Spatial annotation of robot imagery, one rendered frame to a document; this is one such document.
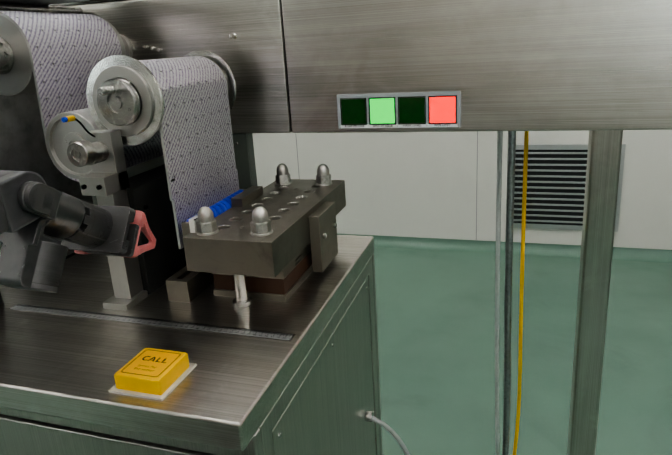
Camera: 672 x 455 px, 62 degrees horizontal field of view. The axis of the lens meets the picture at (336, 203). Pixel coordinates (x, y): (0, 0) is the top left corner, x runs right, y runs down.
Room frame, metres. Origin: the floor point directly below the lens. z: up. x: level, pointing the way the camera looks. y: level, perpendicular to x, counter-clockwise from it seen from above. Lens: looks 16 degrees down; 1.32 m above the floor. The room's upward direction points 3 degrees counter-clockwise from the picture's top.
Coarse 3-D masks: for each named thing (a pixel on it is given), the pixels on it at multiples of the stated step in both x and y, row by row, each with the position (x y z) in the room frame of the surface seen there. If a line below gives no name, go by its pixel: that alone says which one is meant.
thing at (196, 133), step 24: (168, 96) 0.95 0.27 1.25; (192, 96) 1.01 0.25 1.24; (216, 96) 1.10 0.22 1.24; (168, 120) 0.94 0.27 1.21; (192, 120) 1.01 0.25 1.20; (216, 120) 1.08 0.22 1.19; (168, 144) 0.93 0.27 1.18; (192, 144) 1.00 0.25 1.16; (216, 144) 1.07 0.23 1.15; (168, 168) 0.92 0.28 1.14; (192, 168) 0.99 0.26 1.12; (216, 168) 1.06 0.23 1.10
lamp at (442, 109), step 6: (432, 102) 1.09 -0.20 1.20; (438, 102) 1.09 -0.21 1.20; (444, 102) 1.08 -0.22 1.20; (450, 102) 1.08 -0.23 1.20; (432, 108) 1.09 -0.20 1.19; (438, 108) 1.09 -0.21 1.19; (444, 108) 1.09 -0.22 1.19; (450, 108) 1.08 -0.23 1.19; (432, 114) 1.09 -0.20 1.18; (438, 114) 1.09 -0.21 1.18; (444, 114) 1.09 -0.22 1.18; (450, 114) 1.08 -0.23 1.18; (432, 120) 1.09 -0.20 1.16; (438, 120) 1.09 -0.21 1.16; (444, 120) 1.09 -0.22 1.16; (450, 120) 1.08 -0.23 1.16
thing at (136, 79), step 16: (96, 80) 0.94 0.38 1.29; (128, 80) 0.92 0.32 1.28; (144, 80) 0.92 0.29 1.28; (96, 96) 0.94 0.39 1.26; (144, 96) 0.91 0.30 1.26; (96, 112) 0.94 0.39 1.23; (144, 112) 0.91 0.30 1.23; (112, 128) 0.93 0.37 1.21; (128, 128) 0.92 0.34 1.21; (144, 128) 0.92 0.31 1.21
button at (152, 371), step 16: (144, 352) 0.69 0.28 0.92; (160, 352) 0.69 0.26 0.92; (176, 352) 0.68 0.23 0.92; (128, 368) 0.65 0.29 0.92; (144, 368) 0.65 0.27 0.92; (160, 368) 0.65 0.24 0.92; (176, 368) 0.66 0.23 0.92; (128, 384) 0.63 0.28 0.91; (144, 384) 0.63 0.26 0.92; (160, 384) 0.62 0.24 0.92
